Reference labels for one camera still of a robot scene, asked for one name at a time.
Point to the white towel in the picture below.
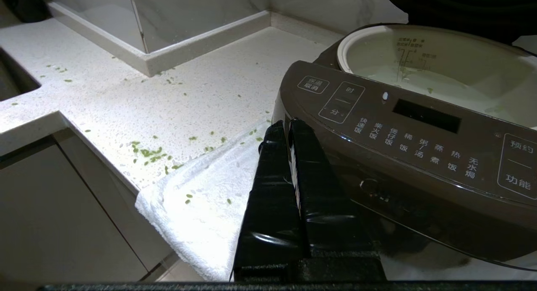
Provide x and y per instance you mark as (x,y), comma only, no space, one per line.
(209,207)

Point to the rice cooker lid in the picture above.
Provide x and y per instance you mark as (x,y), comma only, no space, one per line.
(465,9)

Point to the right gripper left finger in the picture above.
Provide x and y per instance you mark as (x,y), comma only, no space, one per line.
(268,215)

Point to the white inner cooking pot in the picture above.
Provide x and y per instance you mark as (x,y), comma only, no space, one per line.
(444,68)

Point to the brown rice cooker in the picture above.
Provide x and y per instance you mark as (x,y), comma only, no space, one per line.
(423,156)

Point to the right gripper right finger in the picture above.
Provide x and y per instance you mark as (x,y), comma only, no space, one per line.
(327,207)

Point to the cabinet door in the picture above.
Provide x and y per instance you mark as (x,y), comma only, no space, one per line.
(126,207)
(54,224)

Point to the sink basin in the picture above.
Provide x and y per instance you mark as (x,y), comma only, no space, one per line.
(12,79)

